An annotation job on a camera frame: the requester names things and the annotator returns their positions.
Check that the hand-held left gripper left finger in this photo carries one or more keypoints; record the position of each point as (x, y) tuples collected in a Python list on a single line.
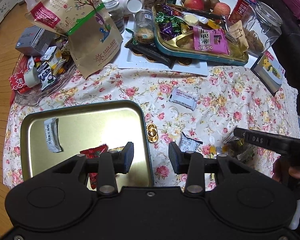
[(128, 157)]

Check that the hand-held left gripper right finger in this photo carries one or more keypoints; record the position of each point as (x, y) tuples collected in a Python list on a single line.
[(174, 157)]

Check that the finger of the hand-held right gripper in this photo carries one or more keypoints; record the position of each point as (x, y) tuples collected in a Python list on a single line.
[(240, 132)]

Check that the yellow white snack packet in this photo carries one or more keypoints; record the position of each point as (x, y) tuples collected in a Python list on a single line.
[(115, 150)]

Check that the clear date packet gold label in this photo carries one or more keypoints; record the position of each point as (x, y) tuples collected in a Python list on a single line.
[(237, 148)]

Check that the white grey-print snack packet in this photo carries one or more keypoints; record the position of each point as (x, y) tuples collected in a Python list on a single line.
[(190, 143)]

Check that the gold ingot chocolate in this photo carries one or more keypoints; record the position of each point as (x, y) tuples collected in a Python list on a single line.
[(152, 133)]

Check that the red snack packet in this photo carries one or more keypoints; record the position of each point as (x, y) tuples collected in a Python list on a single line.
[(93, 152)]

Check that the gold tin tray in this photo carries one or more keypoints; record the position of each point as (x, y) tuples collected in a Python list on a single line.
[(90, 125)]

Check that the white blue-print snack bar packet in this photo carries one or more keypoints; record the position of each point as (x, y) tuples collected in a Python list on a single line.
[(182, 97)]

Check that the long white snack packet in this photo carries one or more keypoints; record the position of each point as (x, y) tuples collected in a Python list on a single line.
[(51, 135)]

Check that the person's right hand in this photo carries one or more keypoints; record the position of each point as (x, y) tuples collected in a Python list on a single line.
[(280, 170)]

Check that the floral tablecloth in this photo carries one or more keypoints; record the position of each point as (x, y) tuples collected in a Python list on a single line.
[(215, 100)]

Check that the silver box yellow print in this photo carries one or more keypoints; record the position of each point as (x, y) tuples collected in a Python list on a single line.
[(267, 76)]

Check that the gold chocolate coin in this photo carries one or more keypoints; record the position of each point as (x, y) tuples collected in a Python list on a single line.
[(185, 61)]

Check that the white rectangular tray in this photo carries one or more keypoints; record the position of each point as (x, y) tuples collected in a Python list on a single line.
[(140, 63)]

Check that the pink snack packet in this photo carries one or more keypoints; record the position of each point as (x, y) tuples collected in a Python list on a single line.
[(210, 41)]

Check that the small kraft paper packet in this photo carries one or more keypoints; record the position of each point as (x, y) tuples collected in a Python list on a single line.
[(238, 33)]

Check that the black sofa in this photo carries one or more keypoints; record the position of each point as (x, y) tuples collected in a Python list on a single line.
[(295, 42)]

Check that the black snack packet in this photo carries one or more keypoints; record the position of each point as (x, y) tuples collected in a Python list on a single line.
[(155, 53)]

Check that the teal-rimmed gold tray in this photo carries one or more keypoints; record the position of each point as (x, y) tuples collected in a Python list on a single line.
[(187, 38)]

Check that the large clear jar with nuts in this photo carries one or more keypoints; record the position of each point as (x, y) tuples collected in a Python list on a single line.
[(265, 25)]

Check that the clear glass dish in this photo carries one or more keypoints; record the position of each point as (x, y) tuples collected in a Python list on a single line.
[(32, 97)]

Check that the white black drink pouch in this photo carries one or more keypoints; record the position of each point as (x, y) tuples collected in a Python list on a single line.
[(47, 77)]

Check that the large kraft paper snack bag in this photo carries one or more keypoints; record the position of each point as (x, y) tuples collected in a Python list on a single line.
[(90, 47)]

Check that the red can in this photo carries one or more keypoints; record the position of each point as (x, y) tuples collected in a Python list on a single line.
[(241, 8)]

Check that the white jelly cup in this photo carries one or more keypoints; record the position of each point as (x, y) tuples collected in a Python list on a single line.
[(191, 18)]

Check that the red apple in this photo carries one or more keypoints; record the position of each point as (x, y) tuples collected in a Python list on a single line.
[(221, 8), (193, 3)]

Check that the pale tape roll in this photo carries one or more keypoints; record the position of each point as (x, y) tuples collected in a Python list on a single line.
[(31, 77)]

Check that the purple wrapped candy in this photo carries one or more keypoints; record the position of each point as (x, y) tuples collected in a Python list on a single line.
[(168, 8), (168, 28)]

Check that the green foil candy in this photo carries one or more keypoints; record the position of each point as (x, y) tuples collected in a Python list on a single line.
[(162, 17), (176, 22)]

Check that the small glass jar with cookies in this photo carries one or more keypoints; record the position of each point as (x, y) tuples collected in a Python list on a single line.
[(143, 22)]

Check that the red white-print packet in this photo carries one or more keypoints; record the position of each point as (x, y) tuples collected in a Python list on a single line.
[(16, 80)]

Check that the white paper cup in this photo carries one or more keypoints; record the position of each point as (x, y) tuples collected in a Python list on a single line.
[(133, 4)]

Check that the grey cardboard box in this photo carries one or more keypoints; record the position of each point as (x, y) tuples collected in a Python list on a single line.
[(30, 40)]

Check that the glass jar with metal lid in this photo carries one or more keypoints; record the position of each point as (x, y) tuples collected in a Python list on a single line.
[(110, 0)]

